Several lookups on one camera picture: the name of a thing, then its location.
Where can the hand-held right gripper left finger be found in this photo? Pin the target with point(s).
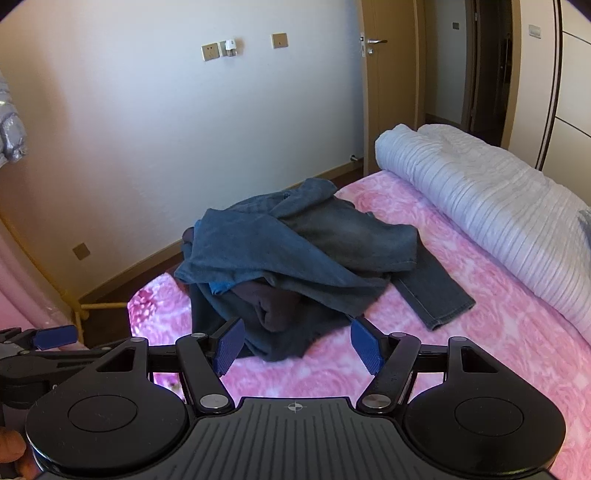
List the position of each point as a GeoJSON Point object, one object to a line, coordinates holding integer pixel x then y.
{"type": "Point", "coordinates": [228, 346]}

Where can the silver puffer jacket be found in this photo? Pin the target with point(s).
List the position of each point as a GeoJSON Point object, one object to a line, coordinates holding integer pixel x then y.
{"type": "Point", "coordinates": [10, 124]}

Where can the wall socket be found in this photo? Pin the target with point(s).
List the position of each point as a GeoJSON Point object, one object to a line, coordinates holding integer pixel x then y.
{"type": "Point", "coordinates": [210, 51]}
{"type": "Point", "coordinates": [81, 251]}

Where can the blue jeans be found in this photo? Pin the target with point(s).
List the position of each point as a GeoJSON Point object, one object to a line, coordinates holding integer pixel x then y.
{"type": "Point", "coordinates": [240, 244]}

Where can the wall switch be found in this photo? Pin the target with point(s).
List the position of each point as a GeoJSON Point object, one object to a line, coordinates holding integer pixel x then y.
{"type": "Point", "coordinates": [280, 40]}

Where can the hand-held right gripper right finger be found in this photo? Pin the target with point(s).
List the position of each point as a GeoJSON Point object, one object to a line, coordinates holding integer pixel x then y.
{"type": "Point", "coordinates": [366, 345]}

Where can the striped grey quilt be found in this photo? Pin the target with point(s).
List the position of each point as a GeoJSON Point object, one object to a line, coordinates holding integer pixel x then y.
{"type": "Point", "coordinates": [485, 198]}

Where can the wall control panel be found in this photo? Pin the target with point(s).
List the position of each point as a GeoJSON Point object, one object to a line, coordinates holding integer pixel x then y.
{"type": "Point", "coordinates": [534, 31]}

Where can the person's left hand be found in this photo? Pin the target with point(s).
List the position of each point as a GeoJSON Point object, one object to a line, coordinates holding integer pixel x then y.
{"type": "Point", "coordinates": [8, 450]}

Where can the light blue cloth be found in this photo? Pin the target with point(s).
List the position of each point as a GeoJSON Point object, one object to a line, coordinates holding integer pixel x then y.
{"type": "Point", "coordinates": [585, 228]}

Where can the grey jeans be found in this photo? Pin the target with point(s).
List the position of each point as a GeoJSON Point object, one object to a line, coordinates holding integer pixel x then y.
{"type": "Point", "coordinates": [351, 235]}

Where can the wooden door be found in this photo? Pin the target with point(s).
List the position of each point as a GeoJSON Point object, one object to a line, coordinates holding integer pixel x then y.
{"type": "Point", "coordinates": [392, 101]}

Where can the pink floral blanket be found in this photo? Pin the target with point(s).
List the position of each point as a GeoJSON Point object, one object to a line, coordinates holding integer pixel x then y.
{"type": "Point", "coordinates": [461, 350]}

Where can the white charger plug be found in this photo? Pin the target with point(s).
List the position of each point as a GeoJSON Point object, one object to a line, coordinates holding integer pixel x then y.
{"type": "Point", "coordinates": [230, 47]}

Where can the yellow pipe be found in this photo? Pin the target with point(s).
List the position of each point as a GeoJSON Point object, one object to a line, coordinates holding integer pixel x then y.
{"type": "Point", "coordinates": [104, 305]}

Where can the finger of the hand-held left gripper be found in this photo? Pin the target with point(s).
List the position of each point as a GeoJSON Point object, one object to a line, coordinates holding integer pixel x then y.
{"type": "Point", "coordinates": [69, 357]}
{"type": "Point", "coordinates": [55, 336]}

